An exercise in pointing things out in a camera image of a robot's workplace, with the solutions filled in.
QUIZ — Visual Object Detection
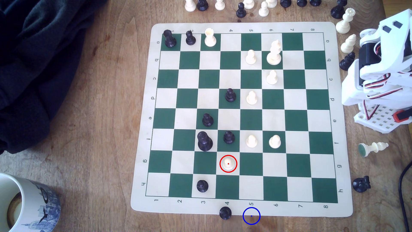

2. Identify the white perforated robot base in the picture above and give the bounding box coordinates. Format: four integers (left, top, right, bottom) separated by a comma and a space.
354, 103, 412, 134

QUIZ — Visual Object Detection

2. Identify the black king chess piece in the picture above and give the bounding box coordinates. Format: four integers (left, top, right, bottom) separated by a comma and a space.
197, 131, 214, 152

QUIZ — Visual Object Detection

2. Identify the white rook chess piece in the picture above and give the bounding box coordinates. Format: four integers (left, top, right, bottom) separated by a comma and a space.
205, 28, 217, 47

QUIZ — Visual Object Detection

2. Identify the black rook chess piece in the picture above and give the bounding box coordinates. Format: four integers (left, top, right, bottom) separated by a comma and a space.
163, 29, 177, 48

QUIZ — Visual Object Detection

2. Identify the white king chess piece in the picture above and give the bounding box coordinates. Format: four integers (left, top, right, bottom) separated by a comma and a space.
267, 40, 282, 66

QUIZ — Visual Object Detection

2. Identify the green and cream chess mat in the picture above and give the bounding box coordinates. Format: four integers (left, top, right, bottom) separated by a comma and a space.
130, 22, 353, 218

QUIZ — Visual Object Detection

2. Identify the black knight chess piece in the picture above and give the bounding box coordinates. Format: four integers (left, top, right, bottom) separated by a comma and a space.
352, 176, 371, 193
339, 52, 355, 71

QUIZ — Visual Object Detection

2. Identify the white bishop chess piece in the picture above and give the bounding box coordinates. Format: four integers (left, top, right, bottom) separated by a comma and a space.
341, 34, 357, 54

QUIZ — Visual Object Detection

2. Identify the white queen chess piece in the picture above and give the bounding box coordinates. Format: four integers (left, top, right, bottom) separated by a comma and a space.
336, 8, 356, 34

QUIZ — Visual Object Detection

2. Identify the black bishop chess piece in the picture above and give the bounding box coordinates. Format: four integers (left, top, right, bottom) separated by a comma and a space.
330, 0, 348, 19

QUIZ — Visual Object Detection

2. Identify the white bishop with green felt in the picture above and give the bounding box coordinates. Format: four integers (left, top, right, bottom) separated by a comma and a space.
358, 142, 389, 158

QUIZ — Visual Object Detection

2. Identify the dark navy cloth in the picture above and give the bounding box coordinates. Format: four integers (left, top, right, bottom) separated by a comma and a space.
0, 0, 108, 154

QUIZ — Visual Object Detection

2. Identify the white mug with blue print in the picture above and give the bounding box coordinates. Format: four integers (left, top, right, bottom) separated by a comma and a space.
0, 173, 61, 232

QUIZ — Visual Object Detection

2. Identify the black cable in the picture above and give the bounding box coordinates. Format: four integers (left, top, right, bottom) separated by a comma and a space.
398, 164, 412, 232

